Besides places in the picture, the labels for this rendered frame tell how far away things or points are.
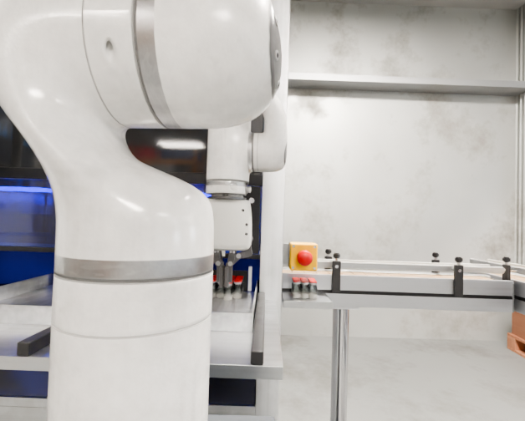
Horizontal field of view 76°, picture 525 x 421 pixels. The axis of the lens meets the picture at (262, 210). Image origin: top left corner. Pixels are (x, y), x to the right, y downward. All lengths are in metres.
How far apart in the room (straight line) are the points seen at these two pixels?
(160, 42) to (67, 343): 0.21
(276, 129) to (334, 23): 3.24
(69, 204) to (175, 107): 0.10
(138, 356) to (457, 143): 3.72
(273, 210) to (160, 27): 0.68
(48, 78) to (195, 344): 0.21
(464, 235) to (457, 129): 1.04
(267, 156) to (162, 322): 0.44
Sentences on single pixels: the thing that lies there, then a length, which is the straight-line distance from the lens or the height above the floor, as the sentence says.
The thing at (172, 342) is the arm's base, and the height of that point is 1.00.
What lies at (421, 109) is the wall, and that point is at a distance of 3.76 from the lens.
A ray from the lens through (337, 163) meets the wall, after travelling 3.36.
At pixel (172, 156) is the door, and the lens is 0.95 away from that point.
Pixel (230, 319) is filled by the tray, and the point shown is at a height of 0.90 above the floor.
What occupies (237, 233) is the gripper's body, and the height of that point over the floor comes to 1.06.
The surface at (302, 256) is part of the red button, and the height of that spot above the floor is 1.00.
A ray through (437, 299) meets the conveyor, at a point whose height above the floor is 0.87.
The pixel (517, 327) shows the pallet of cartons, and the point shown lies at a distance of 3.83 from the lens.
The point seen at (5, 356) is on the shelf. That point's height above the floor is 0.88.
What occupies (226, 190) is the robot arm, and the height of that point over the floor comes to 1.14.
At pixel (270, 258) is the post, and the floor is 0.99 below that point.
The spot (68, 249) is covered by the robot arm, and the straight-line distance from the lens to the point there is 0.26.
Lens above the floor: 1.09
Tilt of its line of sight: 2 degrees up
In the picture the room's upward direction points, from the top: 2 degrees clockwise
